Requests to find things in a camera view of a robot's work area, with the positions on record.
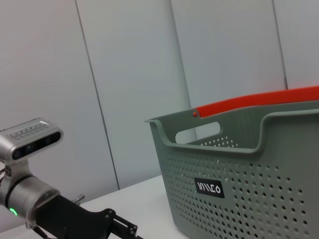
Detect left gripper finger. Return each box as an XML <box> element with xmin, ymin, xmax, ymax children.
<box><xmin>109</xmin><ymin>215</ymin><xmax>145</xmax><ymax>239</ymax></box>

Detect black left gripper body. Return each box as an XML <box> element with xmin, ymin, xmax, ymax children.
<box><xmin>34</xmin><ymin>194</ymin><xmax>117</xmax><ymax>239</ymax></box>

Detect grey-green perforated storage basket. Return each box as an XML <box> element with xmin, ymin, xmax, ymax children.
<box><xmin>145</xmin><ymin>101</ymin><xmax>319</xmax><ymax>239</ymax></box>

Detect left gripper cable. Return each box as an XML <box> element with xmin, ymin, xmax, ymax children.
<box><xmin>32</xmin><ymin>225</ymin><xmax>49</xmax><ymax>239</ymax></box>

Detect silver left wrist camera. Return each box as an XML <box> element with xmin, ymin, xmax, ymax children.
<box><xmin>0</xmin><ymin>117</ymin><xmax>64</xmax><ymax>179</ymax></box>

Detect orange basket handle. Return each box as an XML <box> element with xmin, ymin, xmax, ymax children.
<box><xmin>192</xmin><ymin>86</ymin><xmax>319</xmax><ymax>118</ymax></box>

